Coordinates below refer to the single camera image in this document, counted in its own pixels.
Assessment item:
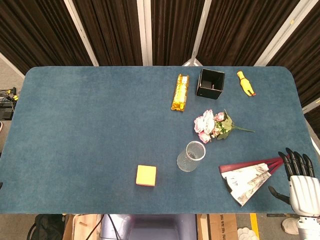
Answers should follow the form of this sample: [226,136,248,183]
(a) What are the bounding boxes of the light wooden board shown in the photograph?
[62,214,103,240]

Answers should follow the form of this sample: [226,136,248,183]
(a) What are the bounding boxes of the clear glass cup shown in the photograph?
[176,140,207,173]

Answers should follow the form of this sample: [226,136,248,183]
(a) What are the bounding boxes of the pink artificial flower bouquet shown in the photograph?
[193,109,256,144]

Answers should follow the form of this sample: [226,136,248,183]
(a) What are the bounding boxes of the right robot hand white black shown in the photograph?
[268,147,320,219]

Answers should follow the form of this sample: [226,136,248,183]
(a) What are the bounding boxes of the yellow rubber chicken toy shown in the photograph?
[236,70,257,98]

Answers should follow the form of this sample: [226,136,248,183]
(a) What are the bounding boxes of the black bag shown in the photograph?
[27,214,66,240]

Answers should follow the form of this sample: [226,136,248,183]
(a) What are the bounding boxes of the paper folding fan red ribs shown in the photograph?
[218,156,291,208]

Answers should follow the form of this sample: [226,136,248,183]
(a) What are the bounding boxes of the yellow sticky note block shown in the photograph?
[135,164,157,187]

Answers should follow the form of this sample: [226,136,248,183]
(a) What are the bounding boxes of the gold wrapped snack bar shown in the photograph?
[170,73,190,112]

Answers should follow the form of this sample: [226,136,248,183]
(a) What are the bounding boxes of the white frame post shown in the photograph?
[181,0,213,67]
[136,0,154,67]
[253,0,307,67]
[63,0,100,67]

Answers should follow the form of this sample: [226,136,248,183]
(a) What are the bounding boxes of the purple robot base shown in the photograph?
[99,214,198,240]

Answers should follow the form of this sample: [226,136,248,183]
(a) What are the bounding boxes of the brown cardboard box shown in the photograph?
[196,214,239,240]

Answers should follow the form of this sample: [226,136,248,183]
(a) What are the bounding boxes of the dark brown curtain panel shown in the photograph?
[196,0,301,67]
[266,0,320,108]
[0,0,94,75]
[71,0,146,67]
[150,0,206,67]

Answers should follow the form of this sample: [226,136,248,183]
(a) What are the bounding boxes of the black cables with yellow plugs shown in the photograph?
[0,86,20,121]

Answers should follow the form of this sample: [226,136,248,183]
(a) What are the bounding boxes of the black square pen holder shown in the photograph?
[195,68,226,101]

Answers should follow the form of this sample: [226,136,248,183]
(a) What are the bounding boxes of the teal blue carpeted table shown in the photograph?
[0,65,320,215]

